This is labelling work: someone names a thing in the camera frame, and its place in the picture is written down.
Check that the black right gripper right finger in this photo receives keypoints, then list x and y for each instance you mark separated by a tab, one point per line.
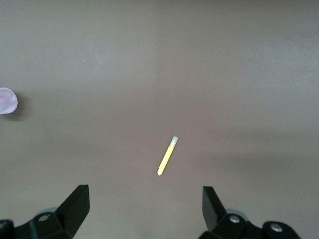
214	211

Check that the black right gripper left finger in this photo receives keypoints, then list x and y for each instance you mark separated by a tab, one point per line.
69	214

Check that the pink pen holder cup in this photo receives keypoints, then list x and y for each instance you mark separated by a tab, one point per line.
10	104

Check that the yellow test tube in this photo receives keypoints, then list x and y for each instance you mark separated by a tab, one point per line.
167	158

